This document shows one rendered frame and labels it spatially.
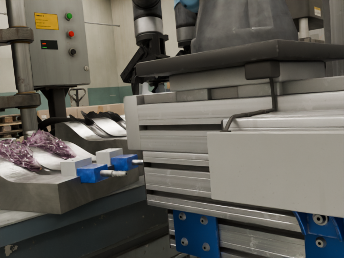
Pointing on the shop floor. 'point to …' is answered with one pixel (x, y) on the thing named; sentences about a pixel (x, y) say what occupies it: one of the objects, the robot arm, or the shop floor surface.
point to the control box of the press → (56, 50)
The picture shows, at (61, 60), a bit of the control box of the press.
